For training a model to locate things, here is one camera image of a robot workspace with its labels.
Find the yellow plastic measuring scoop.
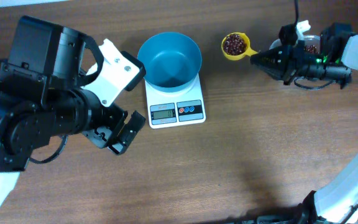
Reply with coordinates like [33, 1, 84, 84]
[221, 32, 258, 61]

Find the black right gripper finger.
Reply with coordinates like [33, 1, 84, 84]
[250, 61, 286, 81]
[250, 46, 283, 64]

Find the blue plastic bowl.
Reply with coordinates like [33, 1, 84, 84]
[137, 32, 203, 93]

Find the white digital kitchen scale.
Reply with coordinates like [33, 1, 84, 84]
[145, 76, 206, 129]

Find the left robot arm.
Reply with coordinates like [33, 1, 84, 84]
[0, 16, 146, 207]

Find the clear plastic bean container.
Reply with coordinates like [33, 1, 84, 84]
[269, 35, 320, 54]

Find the red beans pile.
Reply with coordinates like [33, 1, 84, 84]
[304, 45, 318, 54]

